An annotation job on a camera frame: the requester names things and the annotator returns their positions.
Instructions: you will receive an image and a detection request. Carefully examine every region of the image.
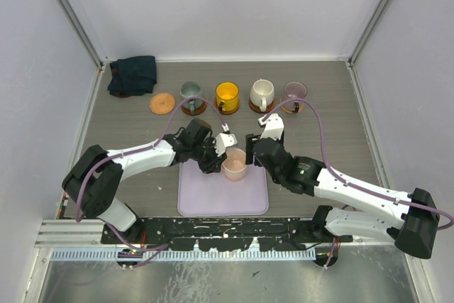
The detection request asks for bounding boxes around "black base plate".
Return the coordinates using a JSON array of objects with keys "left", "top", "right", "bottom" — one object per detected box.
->
[{"left": 101, "top": 217, "right": 332, "bottom": 252}]

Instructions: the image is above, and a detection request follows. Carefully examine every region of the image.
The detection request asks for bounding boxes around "pink ceramic mug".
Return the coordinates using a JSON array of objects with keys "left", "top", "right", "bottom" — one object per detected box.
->
[{"left": 222, "top": 148, "right": 247, "bottom": 181}]

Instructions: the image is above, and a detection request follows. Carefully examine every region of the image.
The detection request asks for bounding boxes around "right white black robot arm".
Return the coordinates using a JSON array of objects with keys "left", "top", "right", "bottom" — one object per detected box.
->
[{"left": 245, "top": 134, "right": 440, "bottom": 259}]

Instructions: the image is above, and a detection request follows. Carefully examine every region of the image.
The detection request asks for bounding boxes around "grey ceramic mug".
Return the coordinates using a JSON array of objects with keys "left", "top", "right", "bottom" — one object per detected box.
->
[{"left": 180, "top": 82, "right": 204, "bottom": 115}]

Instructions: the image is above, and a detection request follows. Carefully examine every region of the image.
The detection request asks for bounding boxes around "brown wooden coaster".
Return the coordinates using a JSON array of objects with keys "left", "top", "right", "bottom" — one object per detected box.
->
[
  {"left": 181, "top": 99, "right": 207, "bottom": 116},
  {"left": 248, "top": 100, "right": 276, "bottom": 114},
  {"left": 213, "top": 99, "right": 241, "bottom": 115}
]

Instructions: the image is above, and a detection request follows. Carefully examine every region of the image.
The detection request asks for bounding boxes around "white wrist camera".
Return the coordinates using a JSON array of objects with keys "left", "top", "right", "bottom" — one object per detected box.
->
[
  {"left": 215, "top": 123, "right": 238, "bottom": 156},
  {"left": 258, "top": 114, "right": 284, "bottom": 141}
]

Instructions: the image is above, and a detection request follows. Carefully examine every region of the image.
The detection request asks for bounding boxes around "aluminium front rail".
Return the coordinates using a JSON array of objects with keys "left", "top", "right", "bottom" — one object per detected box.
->
[{"left": 35, "top": 216, "right": 421, "bottom": 247}]

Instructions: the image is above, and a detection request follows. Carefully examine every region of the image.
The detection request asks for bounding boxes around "woven rattan coaster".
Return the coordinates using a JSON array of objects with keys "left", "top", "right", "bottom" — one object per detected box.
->
[
  {"left": 149, "top": 93, "right": 176, "bottom": 115},
  {"left": 280, "top": 97, "right": 304, "bottom": 114}
]

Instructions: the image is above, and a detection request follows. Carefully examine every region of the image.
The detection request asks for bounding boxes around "lilac plastic tray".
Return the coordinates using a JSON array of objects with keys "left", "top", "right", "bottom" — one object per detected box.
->
[{"left": 177, "top": 160, "right": 269, "bottom": 217}]

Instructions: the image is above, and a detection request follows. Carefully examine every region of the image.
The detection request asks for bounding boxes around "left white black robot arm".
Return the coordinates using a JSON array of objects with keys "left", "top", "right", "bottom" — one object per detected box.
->
[{"left": 62, "top": 119, "right": 236, "bottom": 243}]

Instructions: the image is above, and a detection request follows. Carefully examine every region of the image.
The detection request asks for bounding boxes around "purple cable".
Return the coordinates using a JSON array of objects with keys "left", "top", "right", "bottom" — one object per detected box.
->
[
  {"left": 260, "top": 97, "right": 454, "bottom": 269},
  {"left": 74, "top": 96, "right": 228, "bottom": 269}
]

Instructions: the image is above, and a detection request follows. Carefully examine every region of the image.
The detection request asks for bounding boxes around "white ceramic mug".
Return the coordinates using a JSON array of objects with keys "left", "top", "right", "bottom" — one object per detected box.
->
[{"left": 250, "top": 79, "right": 275, "bottom": 113}]

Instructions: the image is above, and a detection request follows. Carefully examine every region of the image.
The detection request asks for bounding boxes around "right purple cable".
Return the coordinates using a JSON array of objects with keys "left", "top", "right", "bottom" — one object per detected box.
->
[{"left": 260, "top": 97, "right": 454, "bottom": 269}]

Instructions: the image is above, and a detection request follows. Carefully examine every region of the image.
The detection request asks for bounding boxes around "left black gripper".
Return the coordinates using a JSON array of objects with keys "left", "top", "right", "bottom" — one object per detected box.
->
[{"left": 190, "top": 137, "right": 227, "bottom": 174}]

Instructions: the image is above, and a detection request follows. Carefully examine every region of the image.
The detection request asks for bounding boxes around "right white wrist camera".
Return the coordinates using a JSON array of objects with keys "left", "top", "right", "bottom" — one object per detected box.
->
[{"left": 258, "top": 114, "right": 284, "bottom": 141}]

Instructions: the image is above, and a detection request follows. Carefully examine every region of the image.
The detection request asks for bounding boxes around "purple glass mug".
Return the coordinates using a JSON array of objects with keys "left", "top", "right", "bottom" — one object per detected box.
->
[{"left": 282, "top": 82, "right": 307, "bottom": 99}]

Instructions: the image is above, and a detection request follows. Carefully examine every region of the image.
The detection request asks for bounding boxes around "dark blue folded cloth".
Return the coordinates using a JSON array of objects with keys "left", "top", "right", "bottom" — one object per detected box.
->
[{"left": 107, "top": 55, "right": 157, "bottom": 98}]

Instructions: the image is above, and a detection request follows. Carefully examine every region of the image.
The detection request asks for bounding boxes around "yellow glass mug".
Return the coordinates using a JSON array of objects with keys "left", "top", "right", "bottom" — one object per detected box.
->
[{"left": 216, "top": 82, "right": 239, "bottom": 115}]

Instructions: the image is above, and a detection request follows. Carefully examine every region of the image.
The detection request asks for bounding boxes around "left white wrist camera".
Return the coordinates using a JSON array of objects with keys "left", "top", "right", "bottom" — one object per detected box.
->
[{"left": 215, "top": 123, "right": 238, "bottom": 156}]

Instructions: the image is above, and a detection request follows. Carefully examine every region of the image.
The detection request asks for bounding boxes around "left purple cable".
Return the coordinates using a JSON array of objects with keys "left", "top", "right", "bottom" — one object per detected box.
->
[{"left": 74, "top": 96, "right": 228, "bottom": 269}]

